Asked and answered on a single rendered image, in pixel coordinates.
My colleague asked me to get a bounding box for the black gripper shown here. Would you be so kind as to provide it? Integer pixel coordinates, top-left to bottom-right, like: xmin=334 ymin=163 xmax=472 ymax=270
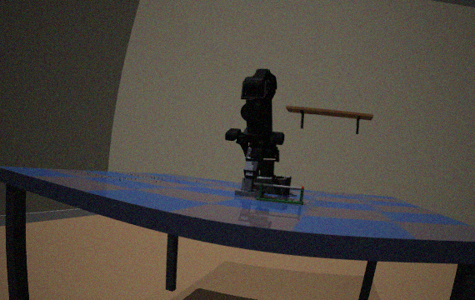
xmin=225 ymin=116 xmax=284 ymax=163

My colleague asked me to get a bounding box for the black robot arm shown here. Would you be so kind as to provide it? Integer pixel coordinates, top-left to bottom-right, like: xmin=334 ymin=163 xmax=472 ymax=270
xmin=241 ymin=69 xmax=279 ymax=178

